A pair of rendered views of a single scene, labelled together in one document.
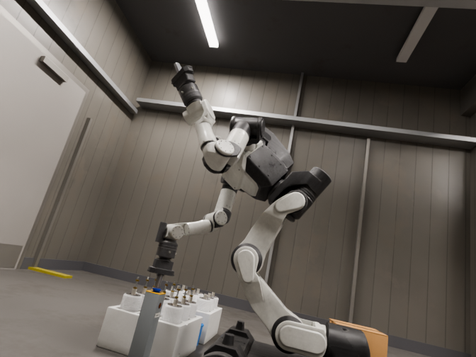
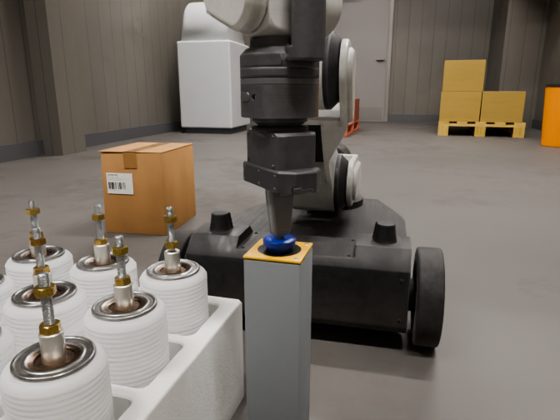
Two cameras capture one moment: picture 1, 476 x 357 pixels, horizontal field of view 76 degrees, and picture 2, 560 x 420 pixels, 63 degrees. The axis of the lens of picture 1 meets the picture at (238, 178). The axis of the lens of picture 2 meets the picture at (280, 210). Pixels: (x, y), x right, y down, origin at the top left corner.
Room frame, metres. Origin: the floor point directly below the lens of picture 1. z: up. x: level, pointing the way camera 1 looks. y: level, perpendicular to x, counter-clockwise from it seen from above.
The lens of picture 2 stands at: (1.49, 0.79, 0.50)
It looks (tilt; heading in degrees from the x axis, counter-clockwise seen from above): 14 degrees down; 272
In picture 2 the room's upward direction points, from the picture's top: straight up
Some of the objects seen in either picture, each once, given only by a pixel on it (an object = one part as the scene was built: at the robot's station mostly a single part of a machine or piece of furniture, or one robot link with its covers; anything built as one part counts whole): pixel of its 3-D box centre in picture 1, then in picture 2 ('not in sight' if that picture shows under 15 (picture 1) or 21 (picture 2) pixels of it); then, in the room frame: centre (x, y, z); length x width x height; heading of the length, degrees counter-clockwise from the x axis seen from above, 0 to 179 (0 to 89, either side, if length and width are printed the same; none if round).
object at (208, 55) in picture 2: not in sight; (216, 68); (2.53, -5.29, 0.78); 0.81 x 0.67 x 1.56; 79
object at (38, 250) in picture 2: not in sight; (39, 256); (1.80, 0.26, 0.30); 0.01 x 0.01 x 0.08
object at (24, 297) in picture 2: not in sight; (44, 294); (1.80, 0.26, 0.25); 0.08 x 0.08 x 0.01
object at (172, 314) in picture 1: (169, 324); (177, 327); (1.66, 0.17, 0.16); 0.10 x 0.10 x 0.18
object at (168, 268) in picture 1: (163, 261); (281, 132); (1.50, 0.26, 0.46); 0.13 x 0.10 x 0.12; 120
